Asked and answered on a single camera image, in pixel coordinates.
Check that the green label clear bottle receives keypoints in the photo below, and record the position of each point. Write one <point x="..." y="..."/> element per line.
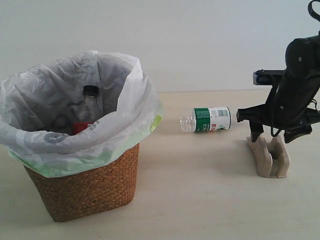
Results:
<point x="207" y="119"/>

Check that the beige moulded cardboard piece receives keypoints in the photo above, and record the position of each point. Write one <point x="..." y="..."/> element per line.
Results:
<point x="271" y="158"/>

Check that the red label clear bottle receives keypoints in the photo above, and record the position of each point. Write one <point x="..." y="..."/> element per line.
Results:
<point x="88" y="111"/>

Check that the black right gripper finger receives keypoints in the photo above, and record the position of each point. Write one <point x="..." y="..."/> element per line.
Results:
<point x="302" y="125"/>
<point x="253" y="115"/>

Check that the woven wicker waste basket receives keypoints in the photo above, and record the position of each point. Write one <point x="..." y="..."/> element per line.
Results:
<point x="90" y="192"/>

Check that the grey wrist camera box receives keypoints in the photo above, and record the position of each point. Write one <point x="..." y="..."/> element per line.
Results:
<point x="265" y="77"/>

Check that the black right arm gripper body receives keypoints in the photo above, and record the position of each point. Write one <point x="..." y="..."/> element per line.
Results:
<point x="290" y="96"/>

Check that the white green plastic bin liner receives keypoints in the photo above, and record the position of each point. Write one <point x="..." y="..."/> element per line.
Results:
<point x="38" y="107"/>

